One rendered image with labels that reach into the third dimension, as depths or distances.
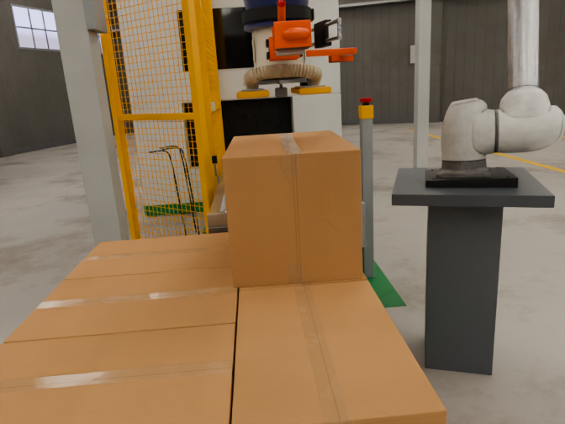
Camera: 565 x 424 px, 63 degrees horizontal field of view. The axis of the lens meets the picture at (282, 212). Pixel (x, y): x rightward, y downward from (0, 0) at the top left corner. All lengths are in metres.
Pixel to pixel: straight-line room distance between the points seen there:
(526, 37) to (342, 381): 1.37
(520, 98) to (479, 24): 10.81
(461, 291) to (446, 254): 0.16
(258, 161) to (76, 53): 1.66
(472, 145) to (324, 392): 1.11
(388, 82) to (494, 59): 2.51
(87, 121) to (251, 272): 1.63
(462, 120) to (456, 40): 10.79
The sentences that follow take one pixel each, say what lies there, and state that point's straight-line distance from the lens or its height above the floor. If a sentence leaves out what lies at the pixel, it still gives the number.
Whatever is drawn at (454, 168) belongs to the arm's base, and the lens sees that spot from 1.80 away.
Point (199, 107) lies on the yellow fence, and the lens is 2.74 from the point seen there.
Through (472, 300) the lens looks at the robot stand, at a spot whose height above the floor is 0.31.
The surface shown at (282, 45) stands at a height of 1.21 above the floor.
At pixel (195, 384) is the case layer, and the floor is 0.54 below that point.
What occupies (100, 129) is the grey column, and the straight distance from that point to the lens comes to 2.78.
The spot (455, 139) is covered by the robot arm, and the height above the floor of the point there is 0.91.
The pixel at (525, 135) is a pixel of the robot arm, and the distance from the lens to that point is 1.80.
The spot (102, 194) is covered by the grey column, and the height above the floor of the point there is 0.59.
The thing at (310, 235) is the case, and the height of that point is 0.70.
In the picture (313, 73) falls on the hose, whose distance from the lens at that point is 1.43.
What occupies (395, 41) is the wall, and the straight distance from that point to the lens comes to 12.54.
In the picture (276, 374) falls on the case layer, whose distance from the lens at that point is 1.04.
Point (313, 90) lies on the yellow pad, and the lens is 1.46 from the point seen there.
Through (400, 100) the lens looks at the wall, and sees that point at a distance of 12.52.
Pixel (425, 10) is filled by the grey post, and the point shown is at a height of 1.75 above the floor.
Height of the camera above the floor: 1.13
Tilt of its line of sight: 15 degrees down
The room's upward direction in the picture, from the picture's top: 4 degrees counter-clockwise
